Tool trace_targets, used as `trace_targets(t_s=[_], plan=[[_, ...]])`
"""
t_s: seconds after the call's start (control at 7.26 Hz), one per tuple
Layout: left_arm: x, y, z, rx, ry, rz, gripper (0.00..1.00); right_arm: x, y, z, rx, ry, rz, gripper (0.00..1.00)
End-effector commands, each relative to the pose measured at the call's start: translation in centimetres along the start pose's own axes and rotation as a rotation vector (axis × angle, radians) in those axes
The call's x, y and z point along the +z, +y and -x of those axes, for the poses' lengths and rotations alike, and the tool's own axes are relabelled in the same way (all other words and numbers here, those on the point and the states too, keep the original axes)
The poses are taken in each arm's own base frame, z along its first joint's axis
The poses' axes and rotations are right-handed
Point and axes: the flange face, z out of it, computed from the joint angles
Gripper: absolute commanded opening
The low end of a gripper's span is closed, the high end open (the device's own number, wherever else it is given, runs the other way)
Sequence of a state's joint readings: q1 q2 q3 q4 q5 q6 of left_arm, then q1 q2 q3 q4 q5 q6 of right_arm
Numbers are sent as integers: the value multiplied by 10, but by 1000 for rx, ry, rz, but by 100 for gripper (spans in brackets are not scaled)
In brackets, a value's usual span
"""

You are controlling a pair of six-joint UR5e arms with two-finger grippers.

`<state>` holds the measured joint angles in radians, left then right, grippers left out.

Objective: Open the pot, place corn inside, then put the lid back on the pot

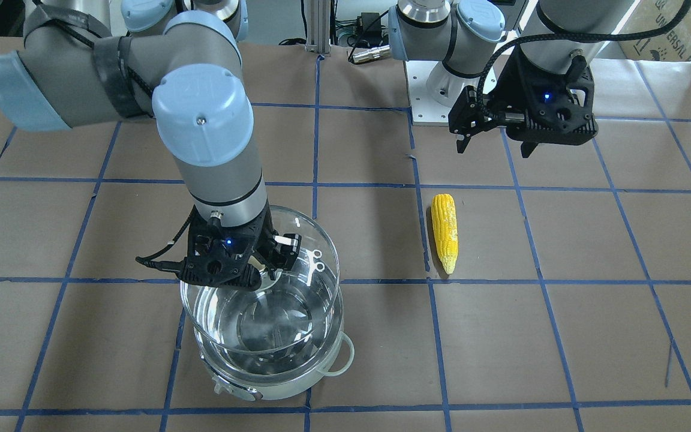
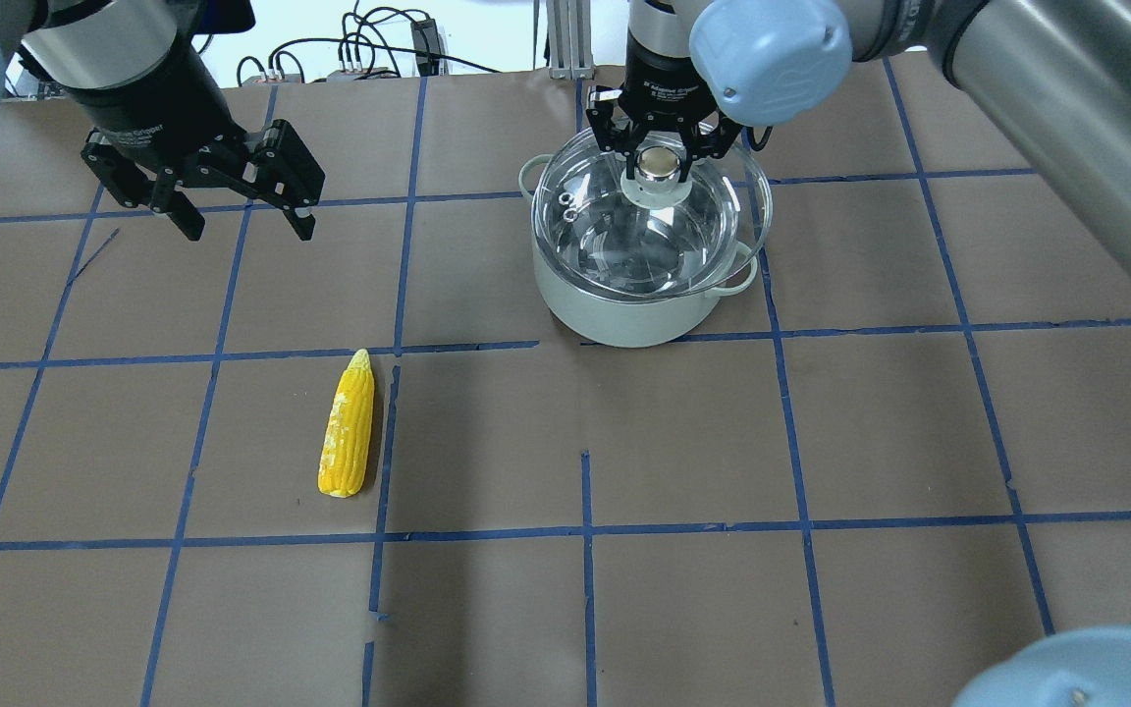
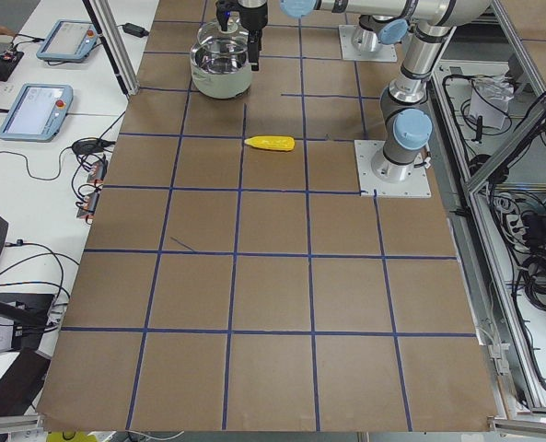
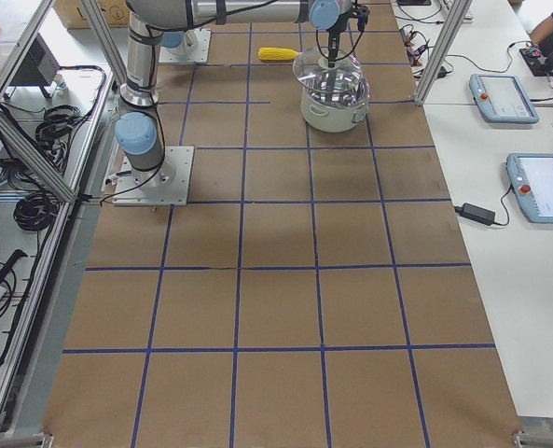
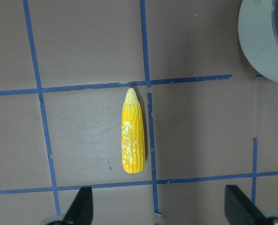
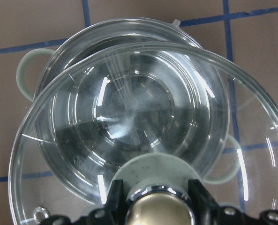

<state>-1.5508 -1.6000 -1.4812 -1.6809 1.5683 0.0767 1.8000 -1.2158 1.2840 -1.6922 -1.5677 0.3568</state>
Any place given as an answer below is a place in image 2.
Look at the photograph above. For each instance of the black power adapter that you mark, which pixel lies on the black power adapter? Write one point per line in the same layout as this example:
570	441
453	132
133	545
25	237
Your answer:
428	47

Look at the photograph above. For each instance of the yellow corn cob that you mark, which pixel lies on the yellow corn cob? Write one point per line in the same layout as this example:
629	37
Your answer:
344	454

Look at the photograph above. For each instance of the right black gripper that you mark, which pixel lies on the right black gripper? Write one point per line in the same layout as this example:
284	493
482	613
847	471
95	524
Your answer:
661	77

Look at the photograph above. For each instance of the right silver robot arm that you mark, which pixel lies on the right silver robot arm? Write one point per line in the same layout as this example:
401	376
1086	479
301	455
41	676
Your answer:
823	514

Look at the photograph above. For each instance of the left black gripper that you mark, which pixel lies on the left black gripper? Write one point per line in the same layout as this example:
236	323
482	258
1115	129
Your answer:
155	110

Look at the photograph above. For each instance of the glass pot lid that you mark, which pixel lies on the glass pot lid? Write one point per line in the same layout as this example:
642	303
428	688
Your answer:
648	239

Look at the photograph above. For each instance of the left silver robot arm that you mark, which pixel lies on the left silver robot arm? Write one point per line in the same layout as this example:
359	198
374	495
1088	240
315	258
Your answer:
16	17

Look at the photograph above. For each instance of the aluminium frame post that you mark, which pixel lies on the aluminium frame post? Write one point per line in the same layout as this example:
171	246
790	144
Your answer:
569	42

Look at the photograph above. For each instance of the pale green steel pot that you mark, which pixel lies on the pale green steel pot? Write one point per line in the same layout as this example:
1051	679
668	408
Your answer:
632	324

